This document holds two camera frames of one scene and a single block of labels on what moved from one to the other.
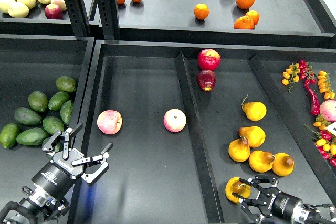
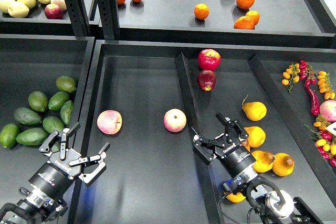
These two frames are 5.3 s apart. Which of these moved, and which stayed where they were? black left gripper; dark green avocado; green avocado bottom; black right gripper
Moved: black right gripper
Stayed: black left gripper; green avocado bottom; dark green avocado
